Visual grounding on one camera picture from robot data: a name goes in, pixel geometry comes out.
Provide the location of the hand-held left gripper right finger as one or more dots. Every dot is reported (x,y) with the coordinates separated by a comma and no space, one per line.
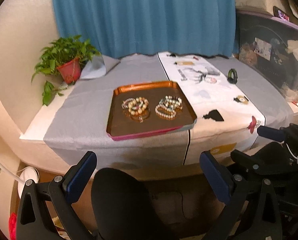
(213,177)

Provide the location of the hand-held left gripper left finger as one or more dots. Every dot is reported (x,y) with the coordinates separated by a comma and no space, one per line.
(81,176)

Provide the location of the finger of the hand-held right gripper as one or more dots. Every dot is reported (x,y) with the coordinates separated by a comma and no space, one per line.
(270,132)
(253,160)

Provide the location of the orange metal tray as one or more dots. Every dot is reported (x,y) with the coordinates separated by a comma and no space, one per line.
(146,131)

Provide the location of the black chair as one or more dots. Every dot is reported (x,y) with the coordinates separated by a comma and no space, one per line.
(124,205)

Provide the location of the white round device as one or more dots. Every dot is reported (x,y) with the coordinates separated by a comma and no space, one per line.
(29,173)

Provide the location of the grey table cloth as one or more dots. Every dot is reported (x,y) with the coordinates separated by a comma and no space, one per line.
(89,120)

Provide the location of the white printed table runner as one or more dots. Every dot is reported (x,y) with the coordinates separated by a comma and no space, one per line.
(213,100)

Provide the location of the clear storage box purple lid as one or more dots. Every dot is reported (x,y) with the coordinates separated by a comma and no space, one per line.
(268,67)

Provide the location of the green black tape roll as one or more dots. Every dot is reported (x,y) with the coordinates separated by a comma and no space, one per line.
(232,76)

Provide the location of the gold bangle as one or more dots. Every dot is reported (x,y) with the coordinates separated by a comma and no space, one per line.
(141,118)

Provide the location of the red cloth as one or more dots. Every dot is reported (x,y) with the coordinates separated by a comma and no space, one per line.
(12,225)

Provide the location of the black smartphone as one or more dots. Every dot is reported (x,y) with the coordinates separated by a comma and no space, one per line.
(281,13)

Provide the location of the potted green plant red pot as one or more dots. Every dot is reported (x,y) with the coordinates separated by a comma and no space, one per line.
(64,52)

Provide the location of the blue curtain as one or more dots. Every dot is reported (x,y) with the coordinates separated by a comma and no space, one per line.
(144,15)

